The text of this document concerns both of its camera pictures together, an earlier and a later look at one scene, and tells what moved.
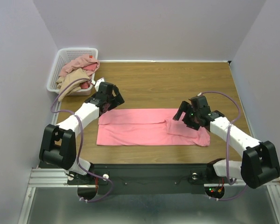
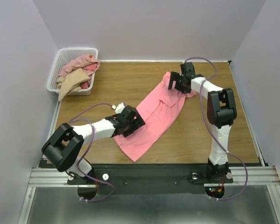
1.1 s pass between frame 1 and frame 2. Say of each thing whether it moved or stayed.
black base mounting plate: stayed
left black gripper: moved
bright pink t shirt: moved
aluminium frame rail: stayed
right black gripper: moved
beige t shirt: stayed
